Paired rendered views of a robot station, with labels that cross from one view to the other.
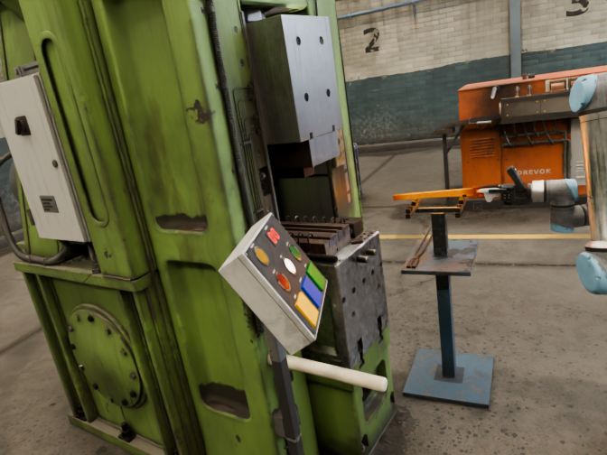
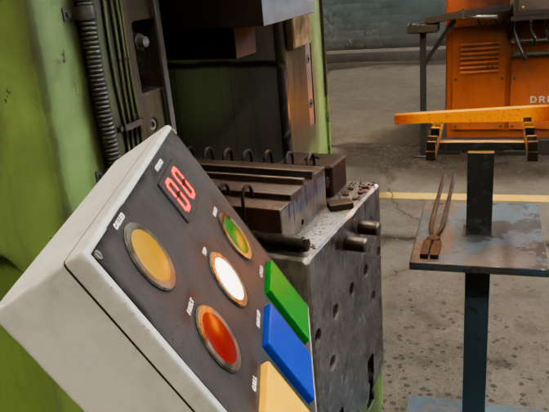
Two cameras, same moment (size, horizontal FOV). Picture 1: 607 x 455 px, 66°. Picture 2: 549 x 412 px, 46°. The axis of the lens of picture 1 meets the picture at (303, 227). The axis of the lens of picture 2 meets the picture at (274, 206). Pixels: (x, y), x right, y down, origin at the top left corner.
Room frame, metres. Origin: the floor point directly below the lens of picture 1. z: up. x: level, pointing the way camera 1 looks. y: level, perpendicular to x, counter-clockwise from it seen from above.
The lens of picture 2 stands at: (0.63, 0.08, 1.36)
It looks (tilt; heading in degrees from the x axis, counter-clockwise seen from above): 21 degrees down; 352
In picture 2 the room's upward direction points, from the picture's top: 5 degrees counter-clockwise
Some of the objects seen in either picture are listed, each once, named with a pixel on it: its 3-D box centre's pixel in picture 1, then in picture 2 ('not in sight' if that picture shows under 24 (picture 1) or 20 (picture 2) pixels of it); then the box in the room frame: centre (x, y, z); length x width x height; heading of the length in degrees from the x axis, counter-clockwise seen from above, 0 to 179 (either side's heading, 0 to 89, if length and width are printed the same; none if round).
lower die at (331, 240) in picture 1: (293, 237); (203, 193); (1.81, 0.05, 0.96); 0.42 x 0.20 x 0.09; 55
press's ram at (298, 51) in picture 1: (274, 84); not in sight; (1.85, 0.02, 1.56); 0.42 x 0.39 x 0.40; 55
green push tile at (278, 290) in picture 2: (314, 277); (283, 302); (1.26, -0.01, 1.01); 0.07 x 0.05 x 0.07; 170
